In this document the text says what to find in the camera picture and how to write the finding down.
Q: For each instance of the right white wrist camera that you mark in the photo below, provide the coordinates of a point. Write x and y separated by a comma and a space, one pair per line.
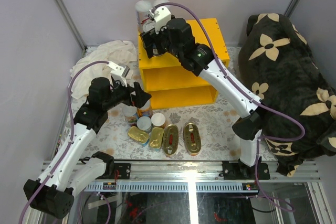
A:
161, 16

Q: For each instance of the white lid small can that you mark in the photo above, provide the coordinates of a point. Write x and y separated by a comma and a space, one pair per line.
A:
158, 120

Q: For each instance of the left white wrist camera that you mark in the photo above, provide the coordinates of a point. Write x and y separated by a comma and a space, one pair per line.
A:
118, 73

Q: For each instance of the white red snack canister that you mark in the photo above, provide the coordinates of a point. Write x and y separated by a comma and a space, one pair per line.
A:
157, 2

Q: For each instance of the gold rectangular tin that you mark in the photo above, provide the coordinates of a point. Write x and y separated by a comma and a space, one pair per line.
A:
138, 135
156, 138

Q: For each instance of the grey lid small can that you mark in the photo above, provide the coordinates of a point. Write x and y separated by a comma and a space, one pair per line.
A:
144, 123

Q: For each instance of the crumpled cream cloth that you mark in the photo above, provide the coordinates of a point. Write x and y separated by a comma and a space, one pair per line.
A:
118, 51

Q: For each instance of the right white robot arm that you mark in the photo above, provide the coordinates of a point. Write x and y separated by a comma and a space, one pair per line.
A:
203, 63

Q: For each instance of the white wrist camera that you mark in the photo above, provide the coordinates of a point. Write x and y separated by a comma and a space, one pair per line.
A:
118, 73
161, 16

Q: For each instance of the gold oval tin right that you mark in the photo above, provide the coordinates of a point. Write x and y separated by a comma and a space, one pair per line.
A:
192, 139

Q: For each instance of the white orange snack canister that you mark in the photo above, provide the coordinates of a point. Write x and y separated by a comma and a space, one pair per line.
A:
142, 12

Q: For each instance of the orange blue tall canister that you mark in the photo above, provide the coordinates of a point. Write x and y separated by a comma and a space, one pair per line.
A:
146, 110

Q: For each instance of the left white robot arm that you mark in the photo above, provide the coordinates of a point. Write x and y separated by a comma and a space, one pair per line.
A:
54, 191

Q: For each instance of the blue labelled gold-top can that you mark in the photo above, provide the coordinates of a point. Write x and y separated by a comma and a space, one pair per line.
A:
149, 26

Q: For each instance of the left metal corner post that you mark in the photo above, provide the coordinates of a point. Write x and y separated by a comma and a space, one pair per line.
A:
71, 24

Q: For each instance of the yellow wooden shelf cabinet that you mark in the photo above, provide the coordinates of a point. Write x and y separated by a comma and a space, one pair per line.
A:
169, 84

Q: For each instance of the gold oval tin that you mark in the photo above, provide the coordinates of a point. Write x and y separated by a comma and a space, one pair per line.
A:
170, 140
192, 139

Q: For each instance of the clear jar colourful candy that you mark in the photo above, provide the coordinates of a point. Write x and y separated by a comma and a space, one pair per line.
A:
130, 114

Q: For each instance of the gold oval tin left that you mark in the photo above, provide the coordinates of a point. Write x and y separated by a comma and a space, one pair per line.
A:
170, 140

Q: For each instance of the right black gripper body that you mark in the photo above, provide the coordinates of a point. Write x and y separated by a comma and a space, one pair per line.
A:
164, 39

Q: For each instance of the aluminium mounting rail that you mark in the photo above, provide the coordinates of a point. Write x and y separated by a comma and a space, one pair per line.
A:
178, 176

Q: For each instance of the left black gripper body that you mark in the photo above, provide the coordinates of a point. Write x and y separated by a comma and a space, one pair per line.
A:
121, 95

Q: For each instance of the black floral plush blanket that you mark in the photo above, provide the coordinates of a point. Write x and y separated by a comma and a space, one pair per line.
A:
277, 64

